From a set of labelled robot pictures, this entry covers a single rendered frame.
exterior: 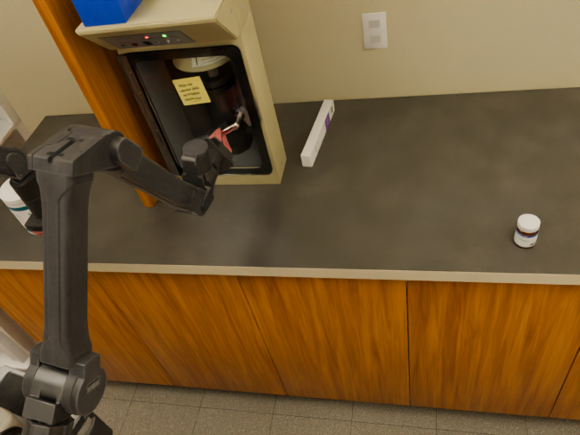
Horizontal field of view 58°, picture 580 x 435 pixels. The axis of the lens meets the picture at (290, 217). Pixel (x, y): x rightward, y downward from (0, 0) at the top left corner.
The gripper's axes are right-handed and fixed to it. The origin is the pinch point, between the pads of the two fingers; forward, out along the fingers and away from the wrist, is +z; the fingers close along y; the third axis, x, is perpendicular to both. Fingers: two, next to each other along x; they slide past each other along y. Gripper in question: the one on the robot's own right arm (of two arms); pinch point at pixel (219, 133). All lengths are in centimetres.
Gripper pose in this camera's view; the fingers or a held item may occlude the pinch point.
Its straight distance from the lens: 136.6
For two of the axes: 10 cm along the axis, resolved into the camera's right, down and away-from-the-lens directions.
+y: -6.0, -6.0, -5.3
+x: -7.9, 3.3, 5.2
